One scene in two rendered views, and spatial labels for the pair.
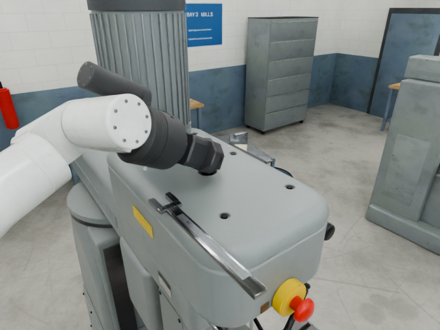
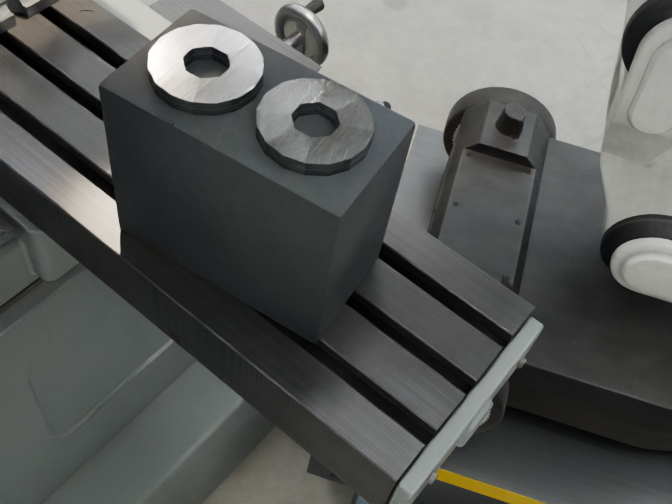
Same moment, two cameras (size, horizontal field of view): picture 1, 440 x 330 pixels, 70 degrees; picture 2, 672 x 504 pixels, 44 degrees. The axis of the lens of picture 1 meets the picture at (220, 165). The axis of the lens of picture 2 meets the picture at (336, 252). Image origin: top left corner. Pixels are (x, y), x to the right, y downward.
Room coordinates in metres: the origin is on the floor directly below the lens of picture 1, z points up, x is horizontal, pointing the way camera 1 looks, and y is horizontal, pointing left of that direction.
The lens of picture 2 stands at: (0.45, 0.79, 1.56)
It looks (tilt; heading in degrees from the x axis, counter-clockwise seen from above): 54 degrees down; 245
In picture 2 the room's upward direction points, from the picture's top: 12 degrees clockwise
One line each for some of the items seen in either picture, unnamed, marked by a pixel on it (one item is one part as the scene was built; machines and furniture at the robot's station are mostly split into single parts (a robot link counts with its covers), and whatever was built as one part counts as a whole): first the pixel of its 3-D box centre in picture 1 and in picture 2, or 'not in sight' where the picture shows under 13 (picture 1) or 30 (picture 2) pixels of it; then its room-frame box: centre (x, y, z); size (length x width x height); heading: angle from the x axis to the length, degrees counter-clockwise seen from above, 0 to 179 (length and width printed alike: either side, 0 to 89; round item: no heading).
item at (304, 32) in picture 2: not in sight; (287, 45); (0.13, -0.27, 0.61); 0.16 x 0.12 x 0.12; 36
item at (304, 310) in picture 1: (300, 307); not in sight; (0.33, -0.12, 1.76); 0.04 x 0.03 x 0.04; 126
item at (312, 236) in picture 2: not in sight; (255, 175); (0.33, 0.34, 1.01); 0.22 x 0.12 x 0.20; 134
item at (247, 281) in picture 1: (200, 236); not in sight; (0.34, 0.03, 1.89); 0.24 x 0.04 x 0.01; 37
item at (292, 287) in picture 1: (289, 297); not in sight; (0.35, -0.11, 1.76); 0.06 x 0.02 x 0.06; 126
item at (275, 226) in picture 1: (203, 201); not in sight; (0.55, 0.03, 1.81); 0.47 x 0.26 x 0.16; 36
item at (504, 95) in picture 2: not in sight; (499, 137); (-0.23, -0.11, 0.50); 0.20 x 0.05 x 0.20; 148
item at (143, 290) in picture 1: (173, 269); not in sight; (0.69, 0.14, 1.47); 0.24 x 0.19 x 0.26; 126
